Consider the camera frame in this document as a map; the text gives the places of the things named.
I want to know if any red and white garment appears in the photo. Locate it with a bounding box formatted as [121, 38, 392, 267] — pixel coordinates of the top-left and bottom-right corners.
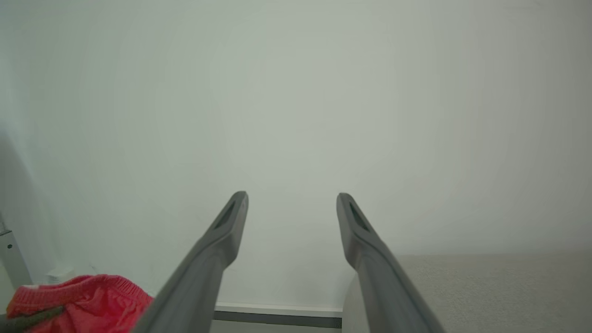
[6, 274, 154, 333]

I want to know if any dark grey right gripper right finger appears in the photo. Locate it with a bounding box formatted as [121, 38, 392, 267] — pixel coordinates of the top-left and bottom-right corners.
[337, 193, 447, 333]

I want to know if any grey fabric sofa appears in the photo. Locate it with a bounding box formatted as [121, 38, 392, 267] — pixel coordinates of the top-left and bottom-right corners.
[342, 252, 592, 333]

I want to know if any white and black baseboard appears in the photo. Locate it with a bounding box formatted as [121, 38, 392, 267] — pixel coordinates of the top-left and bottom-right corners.
[214, 303, 343, 329]

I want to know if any grey metal table leg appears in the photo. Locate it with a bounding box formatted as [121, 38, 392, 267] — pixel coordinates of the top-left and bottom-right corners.
[0, 215, 33, 290]

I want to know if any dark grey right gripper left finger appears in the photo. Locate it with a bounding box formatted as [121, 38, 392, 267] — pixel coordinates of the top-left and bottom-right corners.
[132, 191, 249, 333]

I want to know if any white wall socket box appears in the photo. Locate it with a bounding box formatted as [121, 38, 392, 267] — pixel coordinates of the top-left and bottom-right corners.
[46, 266, 77, 284]

